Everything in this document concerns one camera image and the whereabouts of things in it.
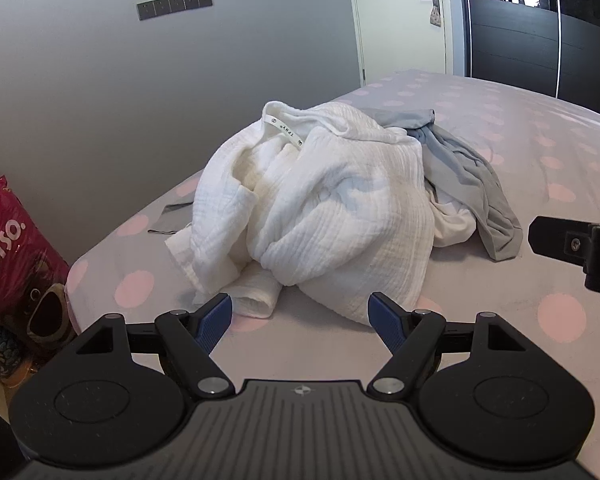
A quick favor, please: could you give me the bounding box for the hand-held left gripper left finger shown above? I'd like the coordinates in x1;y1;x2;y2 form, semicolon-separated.
74;292;236;401

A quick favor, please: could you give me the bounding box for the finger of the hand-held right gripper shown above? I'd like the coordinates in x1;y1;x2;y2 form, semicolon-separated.
528;216;595;264

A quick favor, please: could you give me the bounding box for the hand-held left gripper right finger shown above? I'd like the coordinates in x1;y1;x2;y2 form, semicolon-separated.
367;291;526;401

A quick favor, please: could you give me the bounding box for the white textured garment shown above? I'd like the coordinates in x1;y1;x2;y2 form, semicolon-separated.
165;101;478;328

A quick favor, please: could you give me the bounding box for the grey garment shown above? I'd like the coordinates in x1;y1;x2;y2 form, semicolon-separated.
367;107;524;262

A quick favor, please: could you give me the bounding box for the grey pink-dotted bed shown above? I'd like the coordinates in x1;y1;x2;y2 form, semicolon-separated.
65;69;600;480

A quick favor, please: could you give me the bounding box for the dark wardrobe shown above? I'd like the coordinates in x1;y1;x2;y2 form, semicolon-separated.
457;0;600;123

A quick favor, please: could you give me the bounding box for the red printed bag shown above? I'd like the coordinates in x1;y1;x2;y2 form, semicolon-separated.
0;175;76;356

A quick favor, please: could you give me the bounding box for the blue patterned bag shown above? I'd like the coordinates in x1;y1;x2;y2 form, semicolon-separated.
0;322;36;387

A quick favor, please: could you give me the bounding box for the white door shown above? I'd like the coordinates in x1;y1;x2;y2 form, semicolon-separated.
345;0;456;88

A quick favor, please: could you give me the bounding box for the grey wall switch panel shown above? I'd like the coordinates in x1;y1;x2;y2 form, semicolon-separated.
136;0;213;22

